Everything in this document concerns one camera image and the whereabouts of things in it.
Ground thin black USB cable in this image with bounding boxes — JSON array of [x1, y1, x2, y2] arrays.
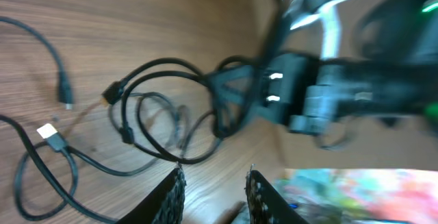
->
[[0, 92, 192, 224]]

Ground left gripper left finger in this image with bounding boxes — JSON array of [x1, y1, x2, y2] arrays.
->
[[116, 166, 186, 224]]

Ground thick black HDMI cable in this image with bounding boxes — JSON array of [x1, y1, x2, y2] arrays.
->
[[101, 58, 223, 166]]

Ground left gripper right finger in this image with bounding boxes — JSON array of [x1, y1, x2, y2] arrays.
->
[[245, 170, 308, 224]]

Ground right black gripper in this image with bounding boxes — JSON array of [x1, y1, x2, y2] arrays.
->
[[205, 53, 339, 138]]

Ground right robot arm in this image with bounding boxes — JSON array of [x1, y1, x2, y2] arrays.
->
[[207, 0, 437, 138]]

